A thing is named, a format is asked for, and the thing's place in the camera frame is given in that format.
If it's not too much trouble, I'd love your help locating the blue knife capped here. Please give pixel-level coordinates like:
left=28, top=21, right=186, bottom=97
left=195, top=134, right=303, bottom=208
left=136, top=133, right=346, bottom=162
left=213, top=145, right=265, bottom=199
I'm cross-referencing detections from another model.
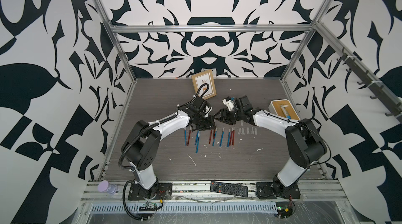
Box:
left=227, top=128, right=231, bottom=147
left=195, top=130, right=200, bottom=153
left=219, top=126, right=225, bottom=147

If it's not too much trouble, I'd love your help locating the red knife capped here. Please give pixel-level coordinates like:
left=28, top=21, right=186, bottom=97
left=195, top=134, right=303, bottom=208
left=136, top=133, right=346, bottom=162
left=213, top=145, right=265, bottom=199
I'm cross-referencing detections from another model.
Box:
left=208, top=130, right=213, bottom=144

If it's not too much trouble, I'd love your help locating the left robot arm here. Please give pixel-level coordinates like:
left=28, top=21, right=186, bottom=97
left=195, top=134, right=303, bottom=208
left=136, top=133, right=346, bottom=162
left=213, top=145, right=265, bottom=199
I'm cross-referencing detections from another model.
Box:
left=118, top=96, right=216, bottom=190

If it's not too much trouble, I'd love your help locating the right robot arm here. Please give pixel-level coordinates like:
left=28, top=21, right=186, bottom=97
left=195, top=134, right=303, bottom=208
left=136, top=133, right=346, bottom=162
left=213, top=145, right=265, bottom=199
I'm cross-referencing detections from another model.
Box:
left=214, top=96, right=328, bottom=197

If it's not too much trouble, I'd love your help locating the blue knife far left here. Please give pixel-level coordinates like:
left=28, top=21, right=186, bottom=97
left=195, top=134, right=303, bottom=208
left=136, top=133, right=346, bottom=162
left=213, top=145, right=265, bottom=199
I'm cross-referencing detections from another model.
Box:
left=184, top=128, right=187, bottom=146

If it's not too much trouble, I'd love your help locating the white box with wooden lid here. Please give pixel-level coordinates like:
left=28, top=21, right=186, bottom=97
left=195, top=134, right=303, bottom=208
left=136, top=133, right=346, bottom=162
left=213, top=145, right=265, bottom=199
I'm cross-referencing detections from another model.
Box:
left=269, top=99, right=300, bottom=120

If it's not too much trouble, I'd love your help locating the black remote control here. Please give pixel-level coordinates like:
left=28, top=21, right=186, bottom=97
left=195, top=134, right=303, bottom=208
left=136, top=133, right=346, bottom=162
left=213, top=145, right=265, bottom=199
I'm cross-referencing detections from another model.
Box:
left=210, top=181, right=248, bottom=198

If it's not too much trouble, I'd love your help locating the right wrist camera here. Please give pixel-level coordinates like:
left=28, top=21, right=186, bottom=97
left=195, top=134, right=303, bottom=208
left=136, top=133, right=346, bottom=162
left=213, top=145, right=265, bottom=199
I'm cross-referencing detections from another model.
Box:
left=223, top=97, right=236, bottom=111

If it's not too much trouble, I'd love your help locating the wooden picture frame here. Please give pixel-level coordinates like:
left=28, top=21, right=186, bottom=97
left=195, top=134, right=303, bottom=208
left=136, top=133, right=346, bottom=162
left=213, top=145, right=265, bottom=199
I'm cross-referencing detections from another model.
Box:
left=192, top=70, right=217, bottom=99

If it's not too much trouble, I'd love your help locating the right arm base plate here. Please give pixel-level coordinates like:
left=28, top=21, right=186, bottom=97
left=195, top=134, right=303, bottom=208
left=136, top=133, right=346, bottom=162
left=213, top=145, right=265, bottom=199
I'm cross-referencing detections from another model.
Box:
left=255, top=182, right=301, bottom=200

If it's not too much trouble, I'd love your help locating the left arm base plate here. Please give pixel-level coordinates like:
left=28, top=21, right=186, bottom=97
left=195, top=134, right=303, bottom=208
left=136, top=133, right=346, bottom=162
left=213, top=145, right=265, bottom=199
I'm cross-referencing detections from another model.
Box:
left=128, top=183, right=173, bottom=201

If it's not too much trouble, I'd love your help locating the white cable duct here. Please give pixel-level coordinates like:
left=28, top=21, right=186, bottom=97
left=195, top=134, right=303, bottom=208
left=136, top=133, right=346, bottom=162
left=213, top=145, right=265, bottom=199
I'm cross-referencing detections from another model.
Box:
left=91, top=202, right=277, bottom=214

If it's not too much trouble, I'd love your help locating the black wall hook rail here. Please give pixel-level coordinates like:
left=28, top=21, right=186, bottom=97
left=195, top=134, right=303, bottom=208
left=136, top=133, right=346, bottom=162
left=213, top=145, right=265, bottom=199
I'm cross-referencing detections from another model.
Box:
left=336, top=48, right=402, bottom=123

